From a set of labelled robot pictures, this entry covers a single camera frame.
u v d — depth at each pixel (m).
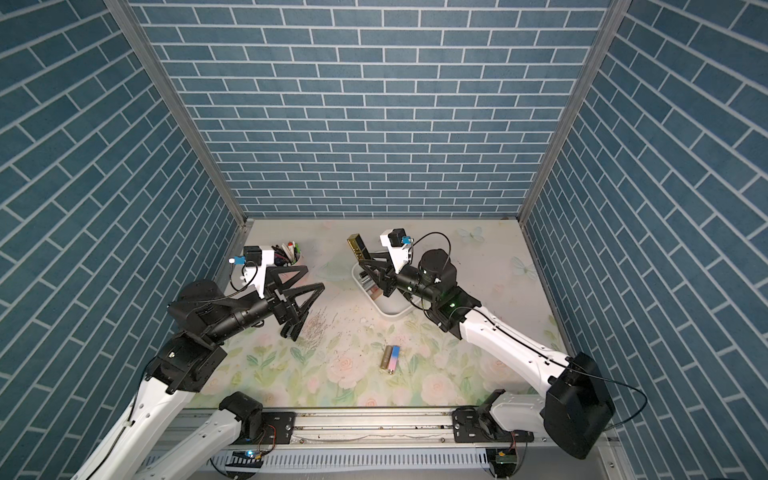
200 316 0.45
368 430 0.75
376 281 0.66
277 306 0.52
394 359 0.84
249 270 0.51
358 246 0.66
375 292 0.99
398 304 0.97
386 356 0.85
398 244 0.60
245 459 0.72
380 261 0.68
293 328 0.88
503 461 0.73
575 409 0.40
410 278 0.62
